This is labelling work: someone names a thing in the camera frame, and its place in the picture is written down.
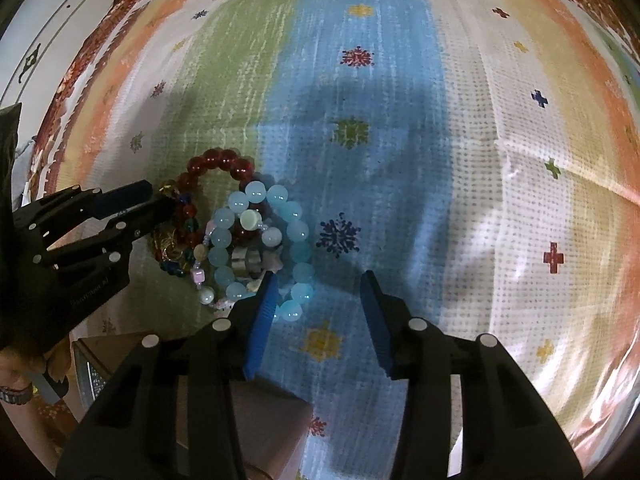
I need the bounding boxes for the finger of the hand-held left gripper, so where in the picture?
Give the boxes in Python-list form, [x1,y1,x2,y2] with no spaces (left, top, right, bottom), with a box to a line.
[12,180,153,241]
[32,194,180,270]

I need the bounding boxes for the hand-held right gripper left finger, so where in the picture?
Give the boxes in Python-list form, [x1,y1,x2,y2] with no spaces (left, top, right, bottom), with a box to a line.
[55,271,279,480]

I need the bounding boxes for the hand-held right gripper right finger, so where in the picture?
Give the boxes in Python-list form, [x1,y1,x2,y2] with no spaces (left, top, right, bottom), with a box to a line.
[360,270,583,480]

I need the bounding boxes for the multicoloured bead bracelet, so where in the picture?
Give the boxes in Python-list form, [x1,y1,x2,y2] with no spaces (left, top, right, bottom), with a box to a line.
[152,182,201,278]

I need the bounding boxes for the pastel bead bracelet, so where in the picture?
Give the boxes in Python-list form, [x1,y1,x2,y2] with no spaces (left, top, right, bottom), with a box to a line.
[190,210,286,311]

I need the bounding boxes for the silver ring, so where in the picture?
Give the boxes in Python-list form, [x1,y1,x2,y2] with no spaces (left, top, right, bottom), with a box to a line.
[230,247,266,278]

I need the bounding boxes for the red bead bracelet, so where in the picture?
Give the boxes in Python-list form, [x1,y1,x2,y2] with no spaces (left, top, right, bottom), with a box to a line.
[170,147,273,246]

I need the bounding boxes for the light blue bead bracelet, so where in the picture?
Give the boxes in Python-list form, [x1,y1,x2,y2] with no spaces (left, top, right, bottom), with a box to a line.
[207,181,317,322]

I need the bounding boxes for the silver metal tin box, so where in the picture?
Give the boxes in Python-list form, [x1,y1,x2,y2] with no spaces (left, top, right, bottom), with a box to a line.
[72,331,315,480]

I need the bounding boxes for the person's left hand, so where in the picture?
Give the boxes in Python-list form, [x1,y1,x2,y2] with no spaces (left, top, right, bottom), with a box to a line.
[0,340,71,388]

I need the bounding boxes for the dark wrist band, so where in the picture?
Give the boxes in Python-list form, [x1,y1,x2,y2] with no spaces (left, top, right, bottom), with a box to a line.
[0,385,33,406]

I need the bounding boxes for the white headboard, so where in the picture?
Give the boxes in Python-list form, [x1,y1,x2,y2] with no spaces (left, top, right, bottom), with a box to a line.
[0,0,151,111]

